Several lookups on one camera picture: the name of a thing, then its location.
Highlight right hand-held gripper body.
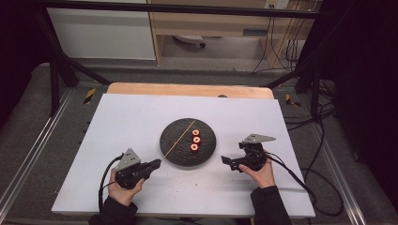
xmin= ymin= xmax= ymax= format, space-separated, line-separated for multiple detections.
xmin=230 ymin=133 xmax=277 ymax=173

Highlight yellow black hazard tape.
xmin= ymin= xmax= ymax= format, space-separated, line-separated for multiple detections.
xmin=284 ymin=93 xmax=302 ymax=108
xmin=83 ymin=87 xmax=97 ymax=105

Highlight black cables on floor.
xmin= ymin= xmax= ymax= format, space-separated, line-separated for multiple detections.
xmin=283 ymin=79 xmax=337 ymax=132

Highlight white board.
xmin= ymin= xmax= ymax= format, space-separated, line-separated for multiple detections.
xmin=51 ymin=93 xmax=316 ymax=218

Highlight white power outlet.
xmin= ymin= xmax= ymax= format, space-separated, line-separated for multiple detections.
xmin=264 ymin=0 xmax=290 ymax=9

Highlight thin wooden skewer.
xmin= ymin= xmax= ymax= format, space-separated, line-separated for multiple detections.
xmin=161 ymin=120 xmax=196 ymax=162

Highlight office chair base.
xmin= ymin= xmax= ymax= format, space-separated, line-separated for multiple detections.
xmin=173 ymin=35 xmax=207 ymax=49

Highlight light wooden desk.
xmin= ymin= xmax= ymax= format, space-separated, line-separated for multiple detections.
xmin=146 ymin=0 xmax=317 ymax=68

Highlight black metal frame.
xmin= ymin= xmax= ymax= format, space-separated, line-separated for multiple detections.
xmin=31 ymin=1 xmax=325 ymax=117

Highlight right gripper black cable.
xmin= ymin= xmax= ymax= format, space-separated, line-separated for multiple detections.
xmin=266 ymin=152 xmax=345 ymax=218

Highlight dark curtain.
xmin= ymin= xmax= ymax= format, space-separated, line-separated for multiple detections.
xmin=309 ymin=0 xmax=398 ymax=210
xmin=0 ymin=0 xmax=51 ymax=126

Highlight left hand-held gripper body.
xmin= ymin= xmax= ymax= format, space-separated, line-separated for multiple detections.
xmin=115 ymin=148 xmax=153 ymax=190

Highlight white cabinet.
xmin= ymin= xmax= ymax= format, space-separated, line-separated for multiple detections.
xmin=46 ymin=0 xmax=157 ymax=61

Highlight black round plate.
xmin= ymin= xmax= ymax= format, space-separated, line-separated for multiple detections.
xmin=159 ymin=117 xmax=217 ymax=168

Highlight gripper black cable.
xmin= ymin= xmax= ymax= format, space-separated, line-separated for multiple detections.
xmin=98 ymin=153 xmax=125 ymax=214
xmin=266 ymin=152 xmax=345 ymax=218

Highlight wooden table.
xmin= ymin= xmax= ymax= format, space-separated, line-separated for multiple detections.
xmin=106 ymin=82 xmax=275 ymax=100

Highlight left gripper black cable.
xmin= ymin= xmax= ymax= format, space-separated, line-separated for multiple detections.
xmin=98 ymin=153 xmax=125 ymax=214

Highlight person's right hand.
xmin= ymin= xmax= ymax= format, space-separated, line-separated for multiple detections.
xmin=238 ymin=152 xmax=278 ymax=189

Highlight person's left hand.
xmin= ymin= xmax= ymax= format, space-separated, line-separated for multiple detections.
xmin=107 ymin=168 xmax=145 ymax=207

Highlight aluminium floor rail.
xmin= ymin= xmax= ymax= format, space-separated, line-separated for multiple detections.
xmin=313 ymin=125 xmax=368 ymax=225
xmin=0 ymin=88 xmax=74 ymax=214

